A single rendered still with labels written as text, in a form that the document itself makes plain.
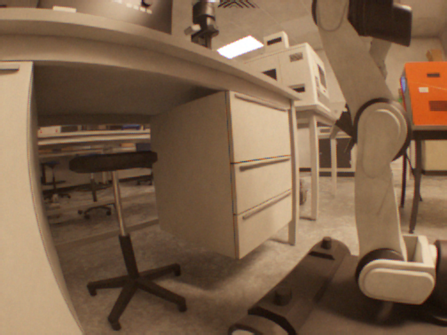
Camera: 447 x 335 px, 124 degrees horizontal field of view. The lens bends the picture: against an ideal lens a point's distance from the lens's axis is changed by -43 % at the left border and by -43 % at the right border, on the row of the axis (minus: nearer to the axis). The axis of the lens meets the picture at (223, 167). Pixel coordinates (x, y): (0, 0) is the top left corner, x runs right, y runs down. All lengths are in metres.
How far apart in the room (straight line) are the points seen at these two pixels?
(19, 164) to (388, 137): 0.69
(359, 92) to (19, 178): 0.71
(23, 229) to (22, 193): 0.07
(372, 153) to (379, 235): 0.20
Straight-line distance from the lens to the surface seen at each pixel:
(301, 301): 0.59
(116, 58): 0.51
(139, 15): 0.64
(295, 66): 1.76
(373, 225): 0.54
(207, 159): 0.78
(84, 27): 0.47
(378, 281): 0.55
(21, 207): 0.44
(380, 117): 0.46
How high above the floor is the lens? 0.60
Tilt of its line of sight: 5 degrees down
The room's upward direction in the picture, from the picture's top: 4 degrees counter-clockwise
